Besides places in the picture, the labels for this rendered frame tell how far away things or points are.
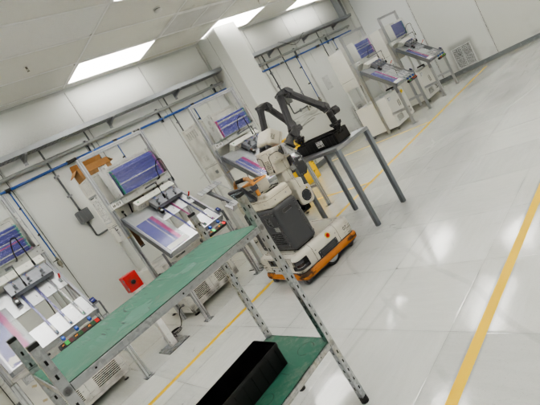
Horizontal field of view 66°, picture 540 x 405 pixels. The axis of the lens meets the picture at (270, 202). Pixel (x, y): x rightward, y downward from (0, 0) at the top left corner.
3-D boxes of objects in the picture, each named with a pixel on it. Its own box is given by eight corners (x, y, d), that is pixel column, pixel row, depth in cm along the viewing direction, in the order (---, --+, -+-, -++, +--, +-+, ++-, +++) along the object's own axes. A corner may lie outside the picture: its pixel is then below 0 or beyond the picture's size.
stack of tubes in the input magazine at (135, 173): (165, 171, 438) (150, 149, 434) (124, 194, 406) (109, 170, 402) (160, 174, 448) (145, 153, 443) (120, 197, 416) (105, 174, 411)
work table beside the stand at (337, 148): (378, 226, 367) (336, 148, 354) (329, 231, 427) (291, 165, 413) (406, 200, 389) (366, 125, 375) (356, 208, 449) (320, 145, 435)
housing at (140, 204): (176, 193, 450) (174, 183, 441) (140, 216, 419) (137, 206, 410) (170, 190, 453) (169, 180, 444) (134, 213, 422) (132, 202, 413)
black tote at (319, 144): (302, 157, 413) (296, 148, 411) (313, 149, 422) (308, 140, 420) (338, 143, 364) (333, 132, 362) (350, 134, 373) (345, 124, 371)
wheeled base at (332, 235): (309, 284, 326) (293, 258, 322) (269, 281, 380) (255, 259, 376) (360, 236, 359) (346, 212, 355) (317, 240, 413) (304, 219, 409)
